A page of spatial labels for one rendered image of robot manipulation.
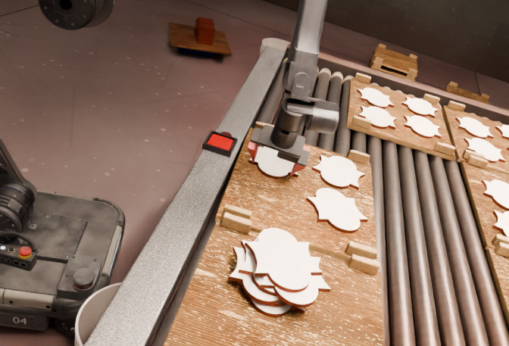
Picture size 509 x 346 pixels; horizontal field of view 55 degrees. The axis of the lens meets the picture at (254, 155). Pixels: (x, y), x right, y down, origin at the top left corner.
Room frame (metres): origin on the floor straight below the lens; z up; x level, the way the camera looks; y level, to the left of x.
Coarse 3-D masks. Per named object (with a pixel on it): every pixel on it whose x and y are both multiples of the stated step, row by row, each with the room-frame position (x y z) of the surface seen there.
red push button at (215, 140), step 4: (212, 136) 1.09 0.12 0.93; (216, 136) 1.10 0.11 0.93; (220, 136) 1.10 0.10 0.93; (212, 140) 1.07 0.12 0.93; (216, 140) 1.08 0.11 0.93; (220, 140) 1.08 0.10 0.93; (224, 140) 1.09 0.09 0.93; (228, 140) 1.10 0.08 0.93; (232, 140) 1.10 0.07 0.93; (212, 144) 1.06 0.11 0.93; (216, 144) 1.06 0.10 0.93; (220, 144) 1.07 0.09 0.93; (224, 144) 1.07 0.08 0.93; (228, 144) 1.08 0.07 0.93; (232, 144) 1.08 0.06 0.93; (224, 148) 1.05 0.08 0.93; (228, 148) 1.06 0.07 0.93
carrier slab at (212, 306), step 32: (224, 256) 0.67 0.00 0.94; (320, 256) 0.75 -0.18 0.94; (192, 288) 0.58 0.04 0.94; (224, 288) 0.59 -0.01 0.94; (352, 288) 0.68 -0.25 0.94; (192, 320) 0.51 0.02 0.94; (224, 320) 0.53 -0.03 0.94; (256, 320) 0.55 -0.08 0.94; (288, 320) 0.57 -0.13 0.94; (320, 320) 0.59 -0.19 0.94; (352, 320) 0.61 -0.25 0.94
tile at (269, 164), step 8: (264, 152) 1.06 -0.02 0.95; (272, 152) 1.07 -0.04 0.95; (248, 160) 1.01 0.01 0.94; (256, 160) 1.01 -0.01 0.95; (264, 160) 1.02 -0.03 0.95; (272, 160) 1.03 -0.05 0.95; (280, 160) 1.05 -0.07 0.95; (264, 168) 0.99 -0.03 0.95; (272, 168) 1.00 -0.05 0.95; (280, 168) 1.01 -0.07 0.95; (288, 168) 1.02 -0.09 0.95; (272, 176) 0.97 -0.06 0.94; (280, 176) 0.98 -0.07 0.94; (296, 176) 1.00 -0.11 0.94
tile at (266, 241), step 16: (272, 240) 0.69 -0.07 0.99; (288, 240) 0.70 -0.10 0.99; (256, 256) 0.63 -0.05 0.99; (272, 256) 0.64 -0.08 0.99; (288, 256) 0.66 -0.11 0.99; (304, 256) 0.67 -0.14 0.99; (256, 272) 0.60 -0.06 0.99; (272, 272) 0.61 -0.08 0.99; (288, 272) 0.62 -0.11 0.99; (304, 272) 0.63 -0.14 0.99; (320, 272) 0.64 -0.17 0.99; (288, 288) 0.58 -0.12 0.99; (304, 288) 0.60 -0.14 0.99
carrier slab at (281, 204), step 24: (240, 168) 0.97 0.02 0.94; (360, 168) 1.13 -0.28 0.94; (240, 192) 0.88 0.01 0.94; (264, 192) 0.90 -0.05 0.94; (288, 192) 0.93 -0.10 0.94; (312, 192) 0.96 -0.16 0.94; (360, 192) 1.02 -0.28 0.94; (216, 216) 0.78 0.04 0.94; (264, 216) 0.82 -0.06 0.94; (288, 216) 0.84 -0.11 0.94; (312, 216) 0.87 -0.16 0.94; (312, 240) 0.79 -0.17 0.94; (336, 240) 0.81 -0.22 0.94; (360, 240) 0.83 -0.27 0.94
